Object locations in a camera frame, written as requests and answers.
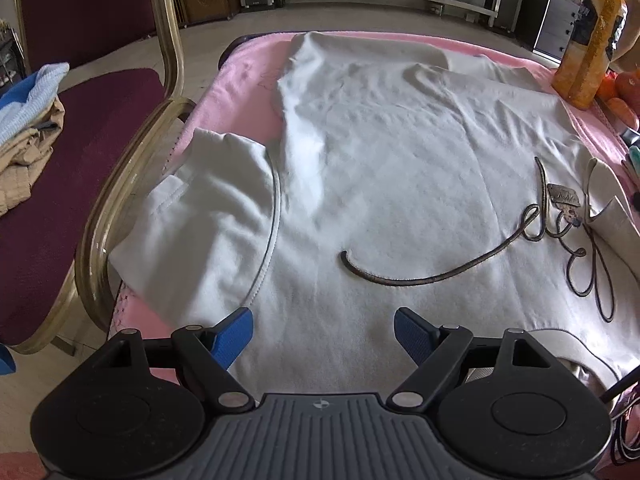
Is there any orange fruit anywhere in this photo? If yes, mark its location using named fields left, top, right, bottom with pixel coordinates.
left=596, top=71, right=621, bottom=104
left=604, top=96, right=640, bottom=132

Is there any white sweatshirt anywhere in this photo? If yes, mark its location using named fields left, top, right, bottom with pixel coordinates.
left=107, top=31, right=640, bottom=402

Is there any black cable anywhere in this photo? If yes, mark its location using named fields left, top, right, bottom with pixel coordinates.
left=602, top=362, right=640, bottom=466

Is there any beige garment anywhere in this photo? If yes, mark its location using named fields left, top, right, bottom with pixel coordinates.
left=0, top=95, right=66, bottom=219

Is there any maroon chair with gold frame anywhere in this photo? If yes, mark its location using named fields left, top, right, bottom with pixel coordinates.
left=0, top=0, right=199, bottom=357

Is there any light blue waffle garment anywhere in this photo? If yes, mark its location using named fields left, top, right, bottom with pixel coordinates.
left=0, top=62, right=71, bottom=147

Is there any beige bag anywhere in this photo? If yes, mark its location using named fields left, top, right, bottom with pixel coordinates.
left=611, top=0, right=640, bottom=74

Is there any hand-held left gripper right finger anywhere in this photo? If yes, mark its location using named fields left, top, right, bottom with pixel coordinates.
left=386, top=306, right=581, bottom=413

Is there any reddish round fruit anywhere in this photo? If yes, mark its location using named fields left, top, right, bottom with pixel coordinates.
left=615, top=72, right=640, bottom=106

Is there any orange juice bottle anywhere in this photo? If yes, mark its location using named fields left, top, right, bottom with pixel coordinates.
left=551, top=0, right=630, bottom=111

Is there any black speaker box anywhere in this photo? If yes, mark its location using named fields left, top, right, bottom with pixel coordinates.
left=494, top=0, right=552, bottom=49

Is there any pink printed blanket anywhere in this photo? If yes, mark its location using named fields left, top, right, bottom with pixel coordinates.
left=110, top=30, right=640, bottom=386

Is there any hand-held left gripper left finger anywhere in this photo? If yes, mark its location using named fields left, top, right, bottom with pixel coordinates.
left=57, top=306, right=257, bottom=413

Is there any grey drawer cabinet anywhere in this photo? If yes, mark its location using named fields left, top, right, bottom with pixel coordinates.
left=532, top=0, right=587, bottom=64

